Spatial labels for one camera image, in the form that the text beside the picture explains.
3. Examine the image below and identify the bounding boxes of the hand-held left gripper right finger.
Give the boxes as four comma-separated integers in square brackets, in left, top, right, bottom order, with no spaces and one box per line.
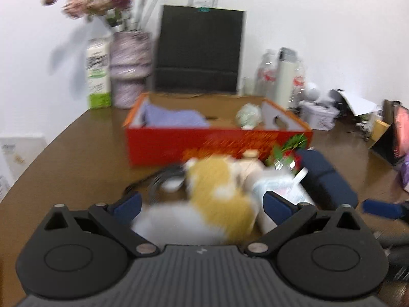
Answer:
[244,190,366,258]

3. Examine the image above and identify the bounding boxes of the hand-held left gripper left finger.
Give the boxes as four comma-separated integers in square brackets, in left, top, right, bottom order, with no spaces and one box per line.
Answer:
[43,192,160,258]

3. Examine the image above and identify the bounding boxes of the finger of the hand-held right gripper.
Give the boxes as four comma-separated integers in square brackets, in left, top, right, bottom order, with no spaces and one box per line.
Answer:
[362,199,405,221]

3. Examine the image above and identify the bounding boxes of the white wet wipes packet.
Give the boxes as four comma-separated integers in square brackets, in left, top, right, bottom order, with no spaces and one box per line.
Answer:
[251,166,317,234]

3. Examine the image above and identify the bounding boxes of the black cable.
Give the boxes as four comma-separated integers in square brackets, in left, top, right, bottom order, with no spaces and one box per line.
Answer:
[123,163,187,205]

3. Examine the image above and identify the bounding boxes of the white round lid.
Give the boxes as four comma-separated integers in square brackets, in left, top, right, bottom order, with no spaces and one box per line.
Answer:
[161,181,184,193]

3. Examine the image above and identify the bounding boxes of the red artificial flower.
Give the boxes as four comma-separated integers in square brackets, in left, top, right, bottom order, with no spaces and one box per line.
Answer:
[268,147,304,171]

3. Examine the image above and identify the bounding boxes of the cream cube box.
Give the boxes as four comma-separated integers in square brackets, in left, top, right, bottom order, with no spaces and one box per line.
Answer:
[236,150,266,181]

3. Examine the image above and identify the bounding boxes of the navy glasses case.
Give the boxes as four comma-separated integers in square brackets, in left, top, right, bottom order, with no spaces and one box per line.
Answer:
[296,149,358,212]

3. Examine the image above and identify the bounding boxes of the yellow white plush toy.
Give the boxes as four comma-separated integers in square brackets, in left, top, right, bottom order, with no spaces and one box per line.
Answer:
[131,155,266,245]

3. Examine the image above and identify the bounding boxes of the red cardboard box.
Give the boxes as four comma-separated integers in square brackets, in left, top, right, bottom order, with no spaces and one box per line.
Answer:
[123,92,314,168]

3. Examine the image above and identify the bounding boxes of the brown wooden desktop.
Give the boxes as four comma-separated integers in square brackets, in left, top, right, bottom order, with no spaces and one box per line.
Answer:
[0,101,409,307]

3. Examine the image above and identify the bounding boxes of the purple packet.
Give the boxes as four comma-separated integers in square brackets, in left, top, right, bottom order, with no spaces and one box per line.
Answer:
[398,153,409,193]

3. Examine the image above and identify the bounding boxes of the open dark laptop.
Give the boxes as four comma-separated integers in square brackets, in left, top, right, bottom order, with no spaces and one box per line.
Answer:
[371,101,409,167]

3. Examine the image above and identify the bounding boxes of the small tan cardboard box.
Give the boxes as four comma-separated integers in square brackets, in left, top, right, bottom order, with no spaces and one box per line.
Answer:
[371,119,391,142]

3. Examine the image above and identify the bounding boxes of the green white ball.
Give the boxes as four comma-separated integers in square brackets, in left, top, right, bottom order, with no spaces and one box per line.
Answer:
[236,103,264,129]

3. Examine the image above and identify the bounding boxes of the white patterned canister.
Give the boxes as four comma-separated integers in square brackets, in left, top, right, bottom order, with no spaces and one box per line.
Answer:
[300,101,340,131]

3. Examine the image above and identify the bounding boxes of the purple cloth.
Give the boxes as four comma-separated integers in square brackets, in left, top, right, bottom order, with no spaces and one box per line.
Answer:
[141,102,210,128]

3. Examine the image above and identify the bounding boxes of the white paper sheets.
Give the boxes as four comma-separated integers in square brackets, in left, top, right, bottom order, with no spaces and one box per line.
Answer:
[331,89,381,116]

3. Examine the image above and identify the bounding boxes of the small white robot lamp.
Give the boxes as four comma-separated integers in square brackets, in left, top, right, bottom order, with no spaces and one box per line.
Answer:
[303,82,321,101]

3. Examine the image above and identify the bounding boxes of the clear glass cup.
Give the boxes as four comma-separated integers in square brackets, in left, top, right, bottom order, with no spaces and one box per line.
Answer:
[242,77,256,96]

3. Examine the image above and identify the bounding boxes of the white thermos bottle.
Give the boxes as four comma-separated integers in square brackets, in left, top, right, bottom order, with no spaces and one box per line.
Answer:
[275,47,299,109]

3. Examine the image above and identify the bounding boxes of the clear plastic water bottle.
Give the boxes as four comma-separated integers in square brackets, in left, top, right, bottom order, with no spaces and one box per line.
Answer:
[254,49,278,98]
[292,56,308,109]

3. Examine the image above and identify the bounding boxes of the green white milk carton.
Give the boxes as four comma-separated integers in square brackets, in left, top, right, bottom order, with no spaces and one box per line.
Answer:
[86,38,112,109]

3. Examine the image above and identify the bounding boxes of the purple patterned vase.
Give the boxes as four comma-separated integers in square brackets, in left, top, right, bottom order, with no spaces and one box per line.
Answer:
[109,31,152,109]

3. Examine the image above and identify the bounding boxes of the black paper bag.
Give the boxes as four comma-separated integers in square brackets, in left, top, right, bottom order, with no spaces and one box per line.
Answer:
[153,0,247,96]

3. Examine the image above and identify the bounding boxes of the dried pink flower bouquet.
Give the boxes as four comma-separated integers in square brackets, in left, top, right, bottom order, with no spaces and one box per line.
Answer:
[41,0,176,34]

